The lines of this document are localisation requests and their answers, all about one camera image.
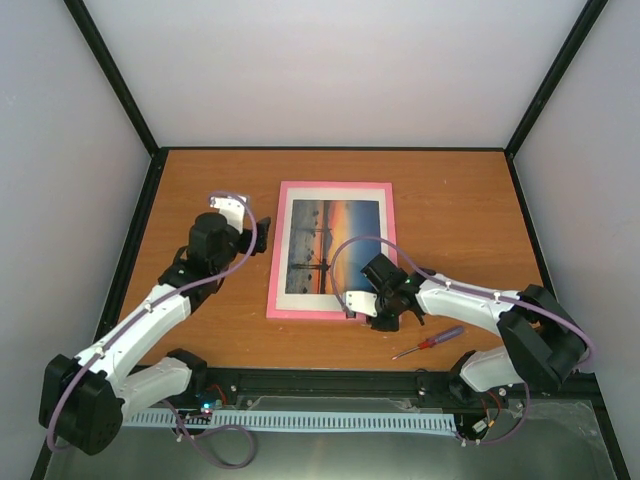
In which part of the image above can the blue red handled screwdriver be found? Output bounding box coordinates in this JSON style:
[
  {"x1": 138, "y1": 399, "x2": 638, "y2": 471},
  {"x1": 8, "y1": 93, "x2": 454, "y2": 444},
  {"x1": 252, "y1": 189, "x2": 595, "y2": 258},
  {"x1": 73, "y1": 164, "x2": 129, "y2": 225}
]
[{"x1": 392, "y1": 326, "x2": 465, "y2": 360}]

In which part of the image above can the pink wooden picture frame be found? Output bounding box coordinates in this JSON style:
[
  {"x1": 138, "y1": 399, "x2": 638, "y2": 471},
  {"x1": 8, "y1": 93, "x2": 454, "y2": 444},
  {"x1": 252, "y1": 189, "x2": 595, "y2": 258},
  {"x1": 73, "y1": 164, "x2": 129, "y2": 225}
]
[{"x1": 266, "y1": 181, "x2": 397, "y2": 321}]

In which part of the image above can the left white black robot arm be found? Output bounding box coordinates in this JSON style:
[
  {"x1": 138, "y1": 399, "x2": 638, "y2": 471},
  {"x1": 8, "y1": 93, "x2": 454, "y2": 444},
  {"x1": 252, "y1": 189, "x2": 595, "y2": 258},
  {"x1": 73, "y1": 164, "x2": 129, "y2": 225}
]
[{"x1": 39, "y1": 209, "x2": 271, "y2": 455}]

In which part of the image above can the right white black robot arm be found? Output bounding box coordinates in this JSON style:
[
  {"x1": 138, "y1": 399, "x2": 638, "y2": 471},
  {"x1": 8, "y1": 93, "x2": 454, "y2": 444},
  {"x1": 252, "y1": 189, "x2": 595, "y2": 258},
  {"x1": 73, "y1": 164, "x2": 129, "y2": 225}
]
[{"x1": 343, "y1": 254, "x2": 593, "y2": 393}]

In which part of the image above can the sunset photo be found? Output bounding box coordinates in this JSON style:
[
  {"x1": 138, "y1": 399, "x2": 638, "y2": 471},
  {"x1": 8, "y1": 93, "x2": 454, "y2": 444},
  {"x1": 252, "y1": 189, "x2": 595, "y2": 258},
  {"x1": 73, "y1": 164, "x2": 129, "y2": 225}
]
[{"x1": 284, "y1": 199, "x2": 381, "y2": 294}]

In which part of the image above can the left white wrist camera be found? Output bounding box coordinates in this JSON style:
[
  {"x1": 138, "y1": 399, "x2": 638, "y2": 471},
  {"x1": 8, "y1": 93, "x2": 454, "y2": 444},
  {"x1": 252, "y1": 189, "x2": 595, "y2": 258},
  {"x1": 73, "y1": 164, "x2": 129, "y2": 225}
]
[{"x1": 209, "y1": 195, "x2": 248, "y2": 232}]

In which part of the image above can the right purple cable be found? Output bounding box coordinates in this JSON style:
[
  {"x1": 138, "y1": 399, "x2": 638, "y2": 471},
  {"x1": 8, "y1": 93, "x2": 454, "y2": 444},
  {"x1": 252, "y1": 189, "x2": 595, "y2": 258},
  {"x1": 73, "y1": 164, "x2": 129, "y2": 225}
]
[{"x1": 329, "y1": 235, "x2": 596, "y2": 447}]

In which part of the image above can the black mounting rail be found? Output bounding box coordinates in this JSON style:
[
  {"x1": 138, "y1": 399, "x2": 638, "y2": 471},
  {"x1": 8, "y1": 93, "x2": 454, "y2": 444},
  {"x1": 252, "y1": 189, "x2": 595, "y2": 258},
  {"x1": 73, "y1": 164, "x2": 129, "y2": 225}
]
[{"x1": 184, "y1": 368, "x2": 525, "y2": 409}]

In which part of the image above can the light blue slotted cable duct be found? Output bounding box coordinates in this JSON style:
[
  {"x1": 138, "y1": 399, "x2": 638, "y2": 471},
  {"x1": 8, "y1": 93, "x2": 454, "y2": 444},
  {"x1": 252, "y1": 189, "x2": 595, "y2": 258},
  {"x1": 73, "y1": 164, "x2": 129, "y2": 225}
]
[{"x1": 119, "y1": 410, "x2": 459, "y2": 435}]

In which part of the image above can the black enclosure frame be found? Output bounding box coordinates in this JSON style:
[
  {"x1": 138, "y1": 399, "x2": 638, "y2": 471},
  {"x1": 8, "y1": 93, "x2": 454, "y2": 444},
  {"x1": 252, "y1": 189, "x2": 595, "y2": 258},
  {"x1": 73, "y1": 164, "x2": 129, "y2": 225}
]
[{"x1": 29, "y1": 0, "x2": 632, "y2": 480}]

